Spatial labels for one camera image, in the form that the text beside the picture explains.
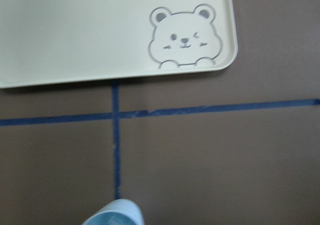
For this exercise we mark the light blue cup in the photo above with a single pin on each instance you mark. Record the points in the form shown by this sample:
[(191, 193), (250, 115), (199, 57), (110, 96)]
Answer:
[(117, 212)]

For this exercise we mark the cream bear tray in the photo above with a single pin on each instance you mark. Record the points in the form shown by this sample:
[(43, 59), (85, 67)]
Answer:
[(59, 41)]

